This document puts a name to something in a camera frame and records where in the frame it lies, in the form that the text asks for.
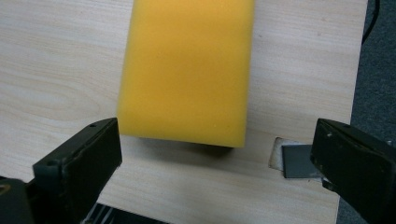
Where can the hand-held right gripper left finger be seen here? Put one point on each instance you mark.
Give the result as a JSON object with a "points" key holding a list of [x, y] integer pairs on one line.
{"points": [[79, 166]]}

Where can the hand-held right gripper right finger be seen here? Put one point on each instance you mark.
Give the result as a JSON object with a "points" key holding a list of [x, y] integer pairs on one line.
{"points": [[358, 165]]}

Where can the yellow sponge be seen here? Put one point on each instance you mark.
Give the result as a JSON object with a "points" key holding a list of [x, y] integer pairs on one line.
{"points": [[186, 71]]}

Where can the grey metal bracket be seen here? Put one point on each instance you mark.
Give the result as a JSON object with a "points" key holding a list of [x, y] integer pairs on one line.
{"points": [[295, 161]]}

